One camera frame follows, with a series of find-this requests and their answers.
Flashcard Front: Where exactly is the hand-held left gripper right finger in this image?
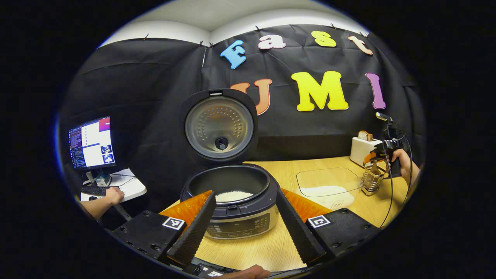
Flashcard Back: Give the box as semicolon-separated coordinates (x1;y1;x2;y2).
276;189;382;267

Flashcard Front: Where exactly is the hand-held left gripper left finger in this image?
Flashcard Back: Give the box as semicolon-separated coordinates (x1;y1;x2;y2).
112;190;217;268

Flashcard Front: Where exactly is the wire metal chopstick holder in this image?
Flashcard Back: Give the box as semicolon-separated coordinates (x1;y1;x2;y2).
362;167;385;196

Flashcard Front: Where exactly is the silver black rice cooker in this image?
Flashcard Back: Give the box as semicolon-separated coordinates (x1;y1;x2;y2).
179;88;280;240

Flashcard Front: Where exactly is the clear plastic rice container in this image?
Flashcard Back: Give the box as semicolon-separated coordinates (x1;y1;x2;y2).
296;167;365;212

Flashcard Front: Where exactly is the white toaster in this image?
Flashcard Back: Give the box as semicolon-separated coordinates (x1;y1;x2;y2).
350;136;382;168

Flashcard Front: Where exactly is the black box with white labels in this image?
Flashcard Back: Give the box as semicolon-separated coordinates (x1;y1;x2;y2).
186;263;237;278

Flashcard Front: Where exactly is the white side table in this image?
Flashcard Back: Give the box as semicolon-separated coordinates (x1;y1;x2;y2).
80;168;148;221

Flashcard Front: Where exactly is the black keyboard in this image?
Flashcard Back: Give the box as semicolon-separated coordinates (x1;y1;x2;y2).
81;185;121;197

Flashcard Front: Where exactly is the black backdrop cloth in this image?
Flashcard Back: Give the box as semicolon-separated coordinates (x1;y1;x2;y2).
58;24;427;214

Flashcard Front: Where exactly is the computer monitor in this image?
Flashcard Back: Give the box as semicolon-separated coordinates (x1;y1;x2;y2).
68;115;117;173

